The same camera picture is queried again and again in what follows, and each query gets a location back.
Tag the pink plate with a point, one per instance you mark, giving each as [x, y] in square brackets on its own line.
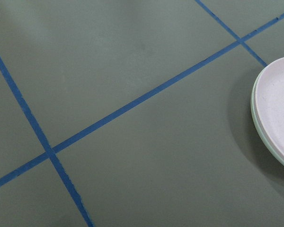
[269, 101]

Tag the cream plate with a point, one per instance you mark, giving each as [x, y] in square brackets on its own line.
[258, 126]

